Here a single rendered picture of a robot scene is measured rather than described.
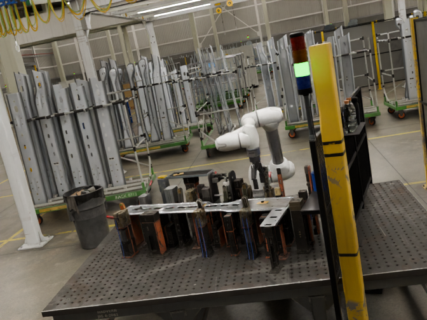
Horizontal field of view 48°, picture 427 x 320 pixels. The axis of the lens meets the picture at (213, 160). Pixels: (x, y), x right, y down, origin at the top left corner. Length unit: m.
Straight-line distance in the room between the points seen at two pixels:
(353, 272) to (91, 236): 4.01
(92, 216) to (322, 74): 4.17
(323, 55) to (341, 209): 0.81
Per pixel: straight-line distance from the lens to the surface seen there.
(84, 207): 6.05
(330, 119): 2.53
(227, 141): 3.19
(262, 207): 3.28
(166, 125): 11.11
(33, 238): 7.03
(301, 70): 2.38
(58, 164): 7.96
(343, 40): 10.56
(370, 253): 3.16
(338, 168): 2.59
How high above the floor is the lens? 2.07
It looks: 13 degrees down
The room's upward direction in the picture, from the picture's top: 11 degrees counter-clockwise
